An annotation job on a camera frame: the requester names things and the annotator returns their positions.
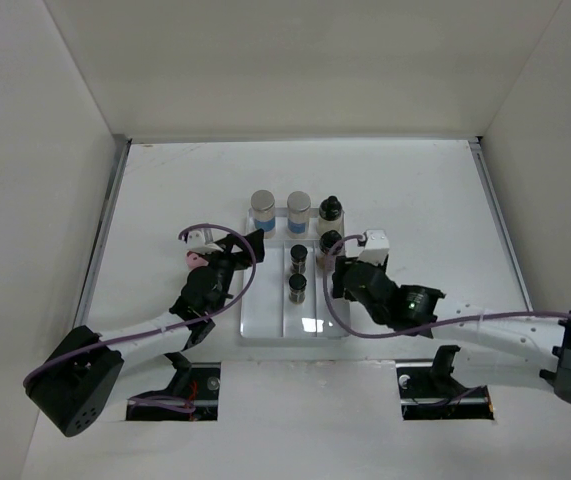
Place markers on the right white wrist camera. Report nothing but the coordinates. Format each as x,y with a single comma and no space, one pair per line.
374,247

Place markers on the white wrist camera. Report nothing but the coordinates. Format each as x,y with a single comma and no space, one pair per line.
195,239
374,247

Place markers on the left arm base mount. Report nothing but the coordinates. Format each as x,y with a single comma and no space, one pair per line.
185,390

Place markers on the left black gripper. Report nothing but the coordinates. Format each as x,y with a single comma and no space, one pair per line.
243,257

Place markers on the small black-lid spice bottle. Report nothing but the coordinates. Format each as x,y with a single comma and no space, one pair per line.
298,256

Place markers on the clear plastic organizer tray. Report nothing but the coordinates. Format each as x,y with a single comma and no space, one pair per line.
268,316

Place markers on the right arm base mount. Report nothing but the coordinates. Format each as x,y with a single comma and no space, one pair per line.
428,392

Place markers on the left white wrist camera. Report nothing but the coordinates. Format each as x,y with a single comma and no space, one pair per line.
195,239

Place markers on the pink-lid spice jar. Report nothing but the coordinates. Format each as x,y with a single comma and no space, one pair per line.
194,260

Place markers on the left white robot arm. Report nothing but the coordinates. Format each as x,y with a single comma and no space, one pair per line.
83,375

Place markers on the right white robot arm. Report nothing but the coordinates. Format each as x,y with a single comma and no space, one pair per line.
517,349

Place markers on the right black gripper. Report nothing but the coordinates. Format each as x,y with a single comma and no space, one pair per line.
341,267

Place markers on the black-lid tan spice jar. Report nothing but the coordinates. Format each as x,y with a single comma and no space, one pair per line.
327,240

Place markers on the black-lid white spice jar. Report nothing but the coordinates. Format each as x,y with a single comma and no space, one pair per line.
330,216

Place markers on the silver-lid blue-label shaker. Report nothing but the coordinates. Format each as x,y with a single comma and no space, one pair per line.
298,206
263,212

